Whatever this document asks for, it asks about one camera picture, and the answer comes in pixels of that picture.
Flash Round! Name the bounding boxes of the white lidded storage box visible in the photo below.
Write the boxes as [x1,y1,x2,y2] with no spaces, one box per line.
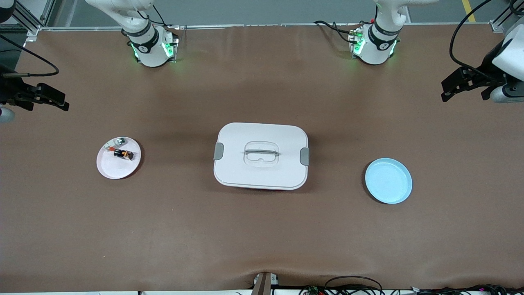
[213,122,310,191]

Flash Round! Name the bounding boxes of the pink round plate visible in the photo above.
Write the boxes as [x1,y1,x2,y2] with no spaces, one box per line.
[96,136,142,180]

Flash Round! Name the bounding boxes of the light blue round plate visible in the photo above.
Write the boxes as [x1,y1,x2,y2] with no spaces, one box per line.
[365,158,413,204]

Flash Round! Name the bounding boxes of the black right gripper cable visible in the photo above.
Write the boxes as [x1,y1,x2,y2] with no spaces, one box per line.
[0,35,60,78]

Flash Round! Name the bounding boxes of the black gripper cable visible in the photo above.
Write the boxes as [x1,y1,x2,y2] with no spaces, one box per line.
[449,0,494,81]
[0,35,60,78]

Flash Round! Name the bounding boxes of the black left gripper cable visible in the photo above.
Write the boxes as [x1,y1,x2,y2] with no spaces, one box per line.
[449,0,494,81]

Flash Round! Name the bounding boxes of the aluminium frame profile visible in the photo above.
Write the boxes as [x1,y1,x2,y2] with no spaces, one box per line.
[10,0,56,41]
[489,0,524,34]

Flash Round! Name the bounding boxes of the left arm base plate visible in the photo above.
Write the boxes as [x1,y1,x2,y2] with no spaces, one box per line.
[348,28,400,63]

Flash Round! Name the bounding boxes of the black right base cable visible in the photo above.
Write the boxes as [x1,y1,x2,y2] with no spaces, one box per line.
[149,2,181,32]

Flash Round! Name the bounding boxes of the black left base cables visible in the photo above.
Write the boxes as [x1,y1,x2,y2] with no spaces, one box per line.
[314,20,353,44]

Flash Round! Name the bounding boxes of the silver table edge rail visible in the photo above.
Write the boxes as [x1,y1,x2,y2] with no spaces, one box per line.
[39,23,494,32]

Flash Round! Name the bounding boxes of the black cable bundle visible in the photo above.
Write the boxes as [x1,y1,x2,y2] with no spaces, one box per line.
[299,275,524,295]

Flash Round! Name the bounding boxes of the brown camera mount post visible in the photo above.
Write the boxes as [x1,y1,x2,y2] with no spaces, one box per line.
[251,272,280,295]

